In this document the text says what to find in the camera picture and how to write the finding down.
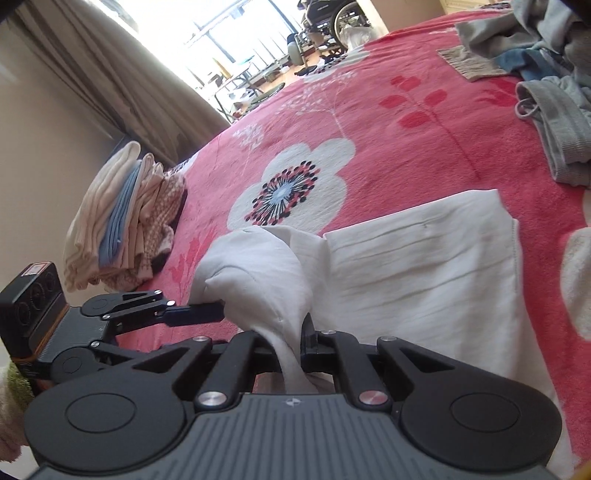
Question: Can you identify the pink floral blanket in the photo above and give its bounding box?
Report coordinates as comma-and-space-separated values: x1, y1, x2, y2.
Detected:
110, 8, 591, 462

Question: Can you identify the wheelchair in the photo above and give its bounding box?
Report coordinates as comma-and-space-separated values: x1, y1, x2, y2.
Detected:
297, 0, 370, 51

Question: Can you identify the stack of folded clothes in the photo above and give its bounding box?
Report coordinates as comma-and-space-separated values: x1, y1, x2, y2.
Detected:
63, 141, 186, 292

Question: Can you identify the beige curtain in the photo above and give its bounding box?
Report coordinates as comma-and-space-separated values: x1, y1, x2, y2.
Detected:
8, 1, 228, 165

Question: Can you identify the grey clothes pile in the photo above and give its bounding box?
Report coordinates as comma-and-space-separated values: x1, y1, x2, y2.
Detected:
438, 1, 590, 187

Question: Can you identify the white garment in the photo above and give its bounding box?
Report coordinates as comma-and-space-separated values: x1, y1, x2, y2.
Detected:
192, 188, 583, 478

